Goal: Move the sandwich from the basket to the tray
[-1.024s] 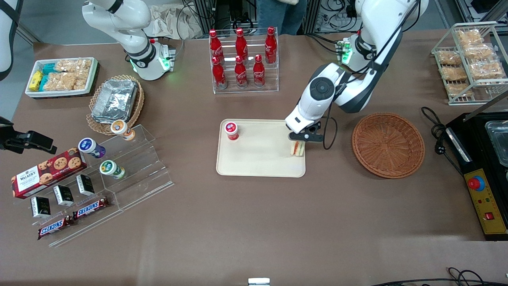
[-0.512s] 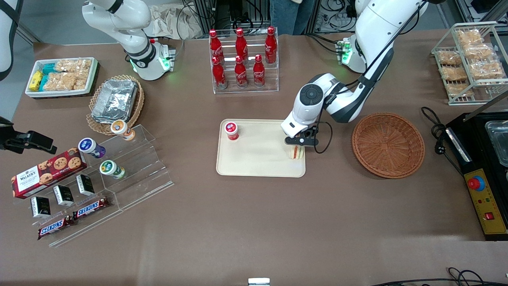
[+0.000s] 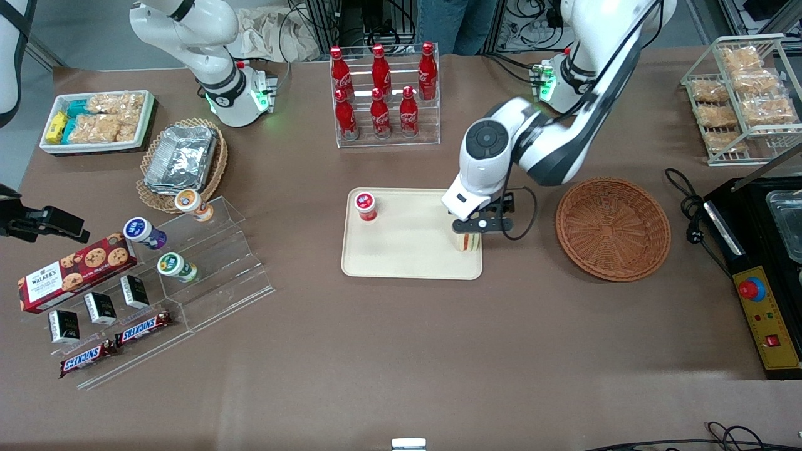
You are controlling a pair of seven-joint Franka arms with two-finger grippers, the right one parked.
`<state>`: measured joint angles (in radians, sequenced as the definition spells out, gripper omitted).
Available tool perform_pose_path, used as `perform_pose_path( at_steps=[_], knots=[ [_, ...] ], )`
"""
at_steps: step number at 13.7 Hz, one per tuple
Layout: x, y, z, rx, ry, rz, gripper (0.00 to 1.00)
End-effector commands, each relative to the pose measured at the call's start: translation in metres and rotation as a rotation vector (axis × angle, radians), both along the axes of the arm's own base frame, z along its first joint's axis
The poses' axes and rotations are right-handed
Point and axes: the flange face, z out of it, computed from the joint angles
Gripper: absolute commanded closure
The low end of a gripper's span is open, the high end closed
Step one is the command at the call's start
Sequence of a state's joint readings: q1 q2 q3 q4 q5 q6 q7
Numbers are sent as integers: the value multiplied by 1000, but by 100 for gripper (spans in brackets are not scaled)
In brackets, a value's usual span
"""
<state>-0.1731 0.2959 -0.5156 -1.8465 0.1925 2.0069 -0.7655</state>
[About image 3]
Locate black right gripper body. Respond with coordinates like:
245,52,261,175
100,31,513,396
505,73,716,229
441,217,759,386
0,184,26,241

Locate cream plastic tray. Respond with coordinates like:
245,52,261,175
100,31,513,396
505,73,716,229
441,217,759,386
341,188,483,281

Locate brown wicker basket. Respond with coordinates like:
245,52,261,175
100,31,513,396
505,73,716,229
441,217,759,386
556,178,672,283

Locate light woven basket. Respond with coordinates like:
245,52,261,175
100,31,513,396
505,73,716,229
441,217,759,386
137,118,229,214

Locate red Walkers cookie box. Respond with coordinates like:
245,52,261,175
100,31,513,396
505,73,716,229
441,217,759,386
18,233,138,314

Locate clear acrylic bottle rack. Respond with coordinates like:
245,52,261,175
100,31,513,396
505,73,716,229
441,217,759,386
330,43,440,149

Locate yellow snack pack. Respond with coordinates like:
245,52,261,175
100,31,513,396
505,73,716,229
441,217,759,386
46,111,68,144

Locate red cola bottle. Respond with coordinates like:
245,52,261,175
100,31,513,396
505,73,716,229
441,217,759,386
418,43,438,101
398,86,420,138
334,89,360,140
369,88,392,139
371,44,393,95
330,47,353,102

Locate white rectangular snack bin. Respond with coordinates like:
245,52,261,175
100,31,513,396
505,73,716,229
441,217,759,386
39,90,156,155

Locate clear bag of crackers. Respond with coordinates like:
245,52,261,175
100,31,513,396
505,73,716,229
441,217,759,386
68,114,140,144
86,93,146,117

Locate small black box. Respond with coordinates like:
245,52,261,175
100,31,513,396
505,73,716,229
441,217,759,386
49,309,81,345
120,275,150,310
84,292,118,326

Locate blue yogurt cup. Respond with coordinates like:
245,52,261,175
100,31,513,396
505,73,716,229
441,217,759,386
123,217,168,251

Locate Snickers bar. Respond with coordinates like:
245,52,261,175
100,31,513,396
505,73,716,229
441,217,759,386
115,310,174,348
60,340,118,379

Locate green yogurt cup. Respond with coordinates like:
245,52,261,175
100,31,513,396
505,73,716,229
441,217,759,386
157,252,199,284

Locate person in jeans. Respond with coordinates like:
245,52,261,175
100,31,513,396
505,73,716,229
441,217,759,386
416,0,503,56

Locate stack of foil trays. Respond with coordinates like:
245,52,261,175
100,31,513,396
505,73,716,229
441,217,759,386
144,125,218,195

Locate orange yogurt cup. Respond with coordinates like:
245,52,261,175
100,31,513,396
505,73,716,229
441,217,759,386
174,189,214,223

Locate clear acrylic stepped stand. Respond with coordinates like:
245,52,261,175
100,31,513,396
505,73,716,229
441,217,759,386
22,196,276,391

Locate crumpled white cloth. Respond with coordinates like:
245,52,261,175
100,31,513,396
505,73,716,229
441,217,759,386
227,6,321,63

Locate black appliance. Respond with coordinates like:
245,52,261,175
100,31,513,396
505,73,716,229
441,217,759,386
702,144,802,380

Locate red emergency stop button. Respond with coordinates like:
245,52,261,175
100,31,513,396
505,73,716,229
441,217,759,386
738,276,767,303

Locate yellow control panel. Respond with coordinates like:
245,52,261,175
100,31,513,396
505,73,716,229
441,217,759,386
732,266,802,371

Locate metal pan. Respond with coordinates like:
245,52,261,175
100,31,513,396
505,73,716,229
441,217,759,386
766,191,802,264

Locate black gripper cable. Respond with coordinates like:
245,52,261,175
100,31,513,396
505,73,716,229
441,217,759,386
500,0,665,241

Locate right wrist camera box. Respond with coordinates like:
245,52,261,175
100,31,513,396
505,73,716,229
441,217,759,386
23,207,90,245

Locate black arm base cables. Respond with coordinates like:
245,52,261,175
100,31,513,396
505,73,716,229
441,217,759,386
481,51,543,86

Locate tangled background cables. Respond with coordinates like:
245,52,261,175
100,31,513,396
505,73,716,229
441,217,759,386
498,0,566,52

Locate black power cable with plug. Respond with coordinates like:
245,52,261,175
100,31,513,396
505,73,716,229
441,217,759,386
664,168,734,277

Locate white wire rack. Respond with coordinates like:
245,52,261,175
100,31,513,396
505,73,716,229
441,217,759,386
681,34,802,167

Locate black floor cables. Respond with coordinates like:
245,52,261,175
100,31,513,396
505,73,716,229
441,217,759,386
583,421,802,451

